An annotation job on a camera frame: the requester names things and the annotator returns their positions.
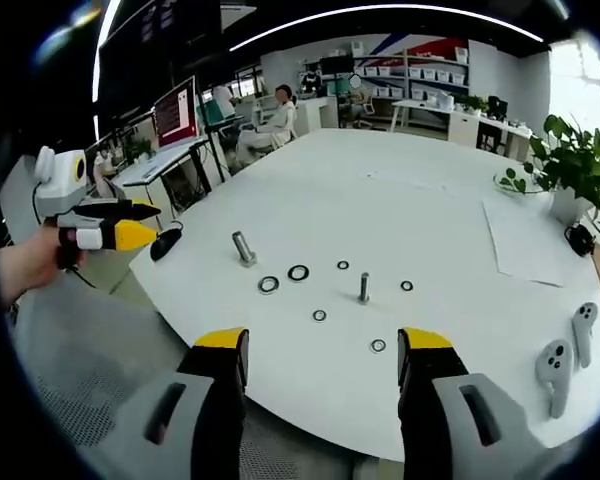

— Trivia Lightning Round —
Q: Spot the person's left hand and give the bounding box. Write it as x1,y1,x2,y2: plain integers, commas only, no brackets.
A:
0,227,87,306

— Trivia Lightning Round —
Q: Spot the computer monitor red screen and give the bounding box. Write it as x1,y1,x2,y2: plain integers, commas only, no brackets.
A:
152,75,202,151

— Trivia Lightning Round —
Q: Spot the white low cabinet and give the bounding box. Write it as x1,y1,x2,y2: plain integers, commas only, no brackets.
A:
447,109,533,157

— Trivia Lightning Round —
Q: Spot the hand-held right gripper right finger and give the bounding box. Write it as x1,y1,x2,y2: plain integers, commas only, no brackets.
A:
397,327,556,480

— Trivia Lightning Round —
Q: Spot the large steel threaded stud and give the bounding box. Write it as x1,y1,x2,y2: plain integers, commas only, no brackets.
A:
231,230,259,269

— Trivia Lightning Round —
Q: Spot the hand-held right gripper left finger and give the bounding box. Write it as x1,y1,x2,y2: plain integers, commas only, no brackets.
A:
97,327,251,480

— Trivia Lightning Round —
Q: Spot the grey handheld controller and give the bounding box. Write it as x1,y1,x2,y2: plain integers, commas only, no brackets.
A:
571,301,600,369
534,338,575,419

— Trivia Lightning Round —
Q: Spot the large dark wall display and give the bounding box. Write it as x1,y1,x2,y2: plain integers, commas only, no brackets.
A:
97,0,224,146

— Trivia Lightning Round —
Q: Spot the black computer mouse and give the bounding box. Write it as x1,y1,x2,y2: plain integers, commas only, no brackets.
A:
149,227,183,262

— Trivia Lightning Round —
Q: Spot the green potted plant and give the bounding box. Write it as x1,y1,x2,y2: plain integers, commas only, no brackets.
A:
527,113,600,236

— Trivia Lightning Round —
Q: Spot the shelf with white bins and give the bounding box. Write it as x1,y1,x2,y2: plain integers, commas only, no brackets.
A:
303,39,471,101

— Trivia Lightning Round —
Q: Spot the glass bowl with plant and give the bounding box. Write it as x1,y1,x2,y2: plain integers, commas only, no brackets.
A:
493,167,551,197

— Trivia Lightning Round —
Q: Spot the white paper sheet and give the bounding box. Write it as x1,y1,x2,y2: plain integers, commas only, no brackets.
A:
481,195,597,289

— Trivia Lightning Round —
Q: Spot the white standing desk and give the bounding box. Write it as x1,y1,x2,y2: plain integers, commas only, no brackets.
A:
121,135,227,214

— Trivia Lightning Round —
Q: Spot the ceiling light strip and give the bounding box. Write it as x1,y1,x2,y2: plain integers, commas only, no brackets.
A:
228,3,547,53

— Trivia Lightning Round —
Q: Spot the white side table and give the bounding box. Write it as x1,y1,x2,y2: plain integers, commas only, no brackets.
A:
390,98,481,134

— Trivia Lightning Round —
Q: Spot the small black device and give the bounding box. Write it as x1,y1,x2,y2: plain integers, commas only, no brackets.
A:
564,223,596,258

